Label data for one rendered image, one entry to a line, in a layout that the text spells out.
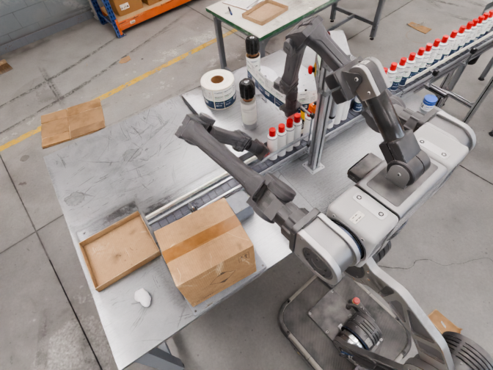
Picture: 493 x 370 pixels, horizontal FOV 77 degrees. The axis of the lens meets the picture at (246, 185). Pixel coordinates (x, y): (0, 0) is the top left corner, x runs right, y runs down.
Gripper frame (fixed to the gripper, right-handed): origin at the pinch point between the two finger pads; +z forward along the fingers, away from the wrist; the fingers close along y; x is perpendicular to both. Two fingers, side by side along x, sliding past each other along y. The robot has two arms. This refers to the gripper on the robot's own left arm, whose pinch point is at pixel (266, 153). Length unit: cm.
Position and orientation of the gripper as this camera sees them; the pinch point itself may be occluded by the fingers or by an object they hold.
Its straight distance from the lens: 160.8
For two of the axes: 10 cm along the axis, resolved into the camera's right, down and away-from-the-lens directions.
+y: -5.6, -6.7, 4.9
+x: -6.3, 7.3, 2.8
